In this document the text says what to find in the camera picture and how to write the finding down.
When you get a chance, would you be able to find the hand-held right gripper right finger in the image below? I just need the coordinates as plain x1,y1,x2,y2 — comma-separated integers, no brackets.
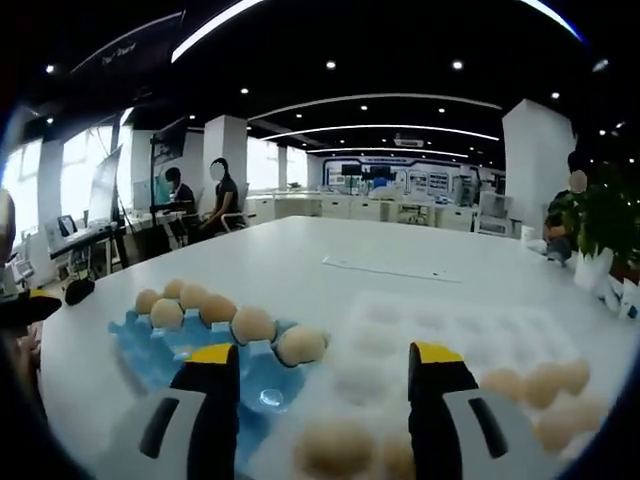
407,341,564,480

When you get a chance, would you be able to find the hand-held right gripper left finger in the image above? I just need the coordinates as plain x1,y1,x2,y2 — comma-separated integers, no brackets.
107,342,241,480

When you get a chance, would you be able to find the blue egg tray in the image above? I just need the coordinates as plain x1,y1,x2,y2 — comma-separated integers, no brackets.
107,307,331,464

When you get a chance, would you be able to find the white foam egg holder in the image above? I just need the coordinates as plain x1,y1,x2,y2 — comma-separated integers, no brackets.
234,289,611,480

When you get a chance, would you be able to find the black cloth pouch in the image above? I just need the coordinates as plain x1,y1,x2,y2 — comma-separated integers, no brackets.
64,278,96,306

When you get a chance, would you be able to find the black desk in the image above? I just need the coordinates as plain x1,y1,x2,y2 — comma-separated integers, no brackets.
49,224,126,256

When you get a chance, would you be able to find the person's own upper body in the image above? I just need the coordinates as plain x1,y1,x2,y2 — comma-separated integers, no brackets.
0,187,46,451

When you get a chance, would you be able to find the large curved monitor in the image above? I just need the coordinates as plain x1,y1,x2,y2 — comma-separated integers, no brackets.
89,144,124,226

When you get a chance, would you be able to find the white table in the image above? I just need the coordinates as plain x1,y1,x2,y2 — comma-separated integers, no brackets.
37,215,634,480

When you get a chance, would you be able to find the white crumpled paper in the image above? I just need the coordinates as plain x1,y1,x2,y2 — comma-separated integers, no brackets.
597,277,626,314

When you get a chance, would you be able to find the grey bag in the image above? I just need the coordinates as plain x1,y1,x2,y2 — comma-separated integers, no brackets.
547,237,572,262

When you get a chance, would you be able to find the black screen on stand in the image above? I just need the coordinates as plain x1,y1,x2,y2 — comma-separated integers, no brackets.
152,117,189,161

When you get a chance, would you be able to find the white mesh office chair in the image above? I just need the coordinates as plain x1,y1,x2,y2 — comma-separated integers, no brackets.
477,192,514,236

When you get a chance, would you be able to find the white blue paper cup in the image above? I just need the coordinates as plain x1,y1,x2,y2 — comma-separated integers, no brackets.
619,279,640,321

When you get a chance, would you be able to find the row of white cabinets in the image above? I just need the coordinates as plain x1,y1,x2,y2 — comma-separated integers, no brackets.
247,192,476,231

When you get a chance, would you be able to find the green leafy plant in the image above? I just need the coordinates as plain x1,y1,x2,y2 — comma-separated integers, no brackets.
569,164,640,261

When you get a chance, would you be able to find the black hanging display panel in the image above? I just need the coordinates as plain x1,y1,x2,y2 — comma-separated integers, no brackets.
69,10,186,96

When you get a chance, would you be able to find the long curved ceiling light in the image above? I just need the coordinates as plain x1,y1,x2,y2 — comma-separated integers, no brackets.
170,0,264,64

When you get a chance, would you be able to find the group of round ceiling spotlights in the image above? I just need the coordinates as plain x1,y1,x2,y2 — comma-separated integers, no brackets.
43,58,626,139

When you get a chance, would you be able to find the blue lit display wall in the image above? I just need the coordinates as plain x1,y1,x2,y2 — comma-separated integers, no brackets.
319,155,481,194

